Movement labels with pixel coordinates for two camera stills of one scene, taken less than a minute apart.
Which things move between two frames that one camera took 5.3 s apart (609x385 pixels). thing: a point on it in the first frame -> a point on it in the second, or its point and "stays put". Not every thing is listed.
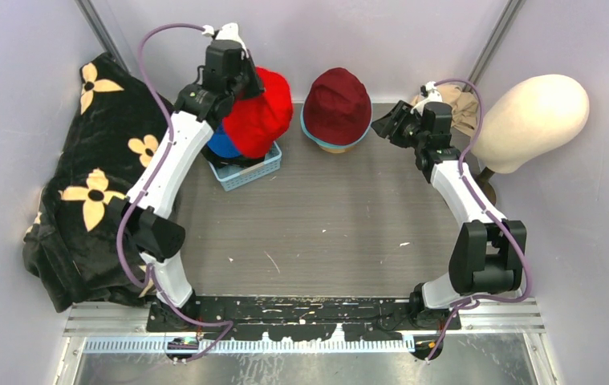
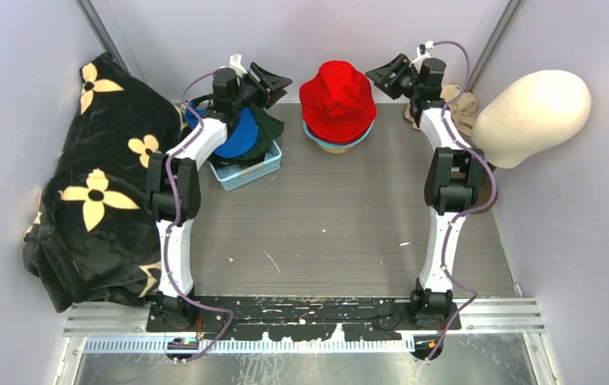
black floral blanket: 111,135 stays put
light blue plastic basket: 231,178 stays put
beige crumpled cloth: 464,105 stays put
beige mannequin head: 529,119 stays put
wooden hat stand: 335,150 stays put
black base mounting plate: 358,318 stays put
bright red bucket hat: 256,123 -> 338,105
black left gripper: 255,87 -> 267,98
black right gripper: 399,114 -> 396,66
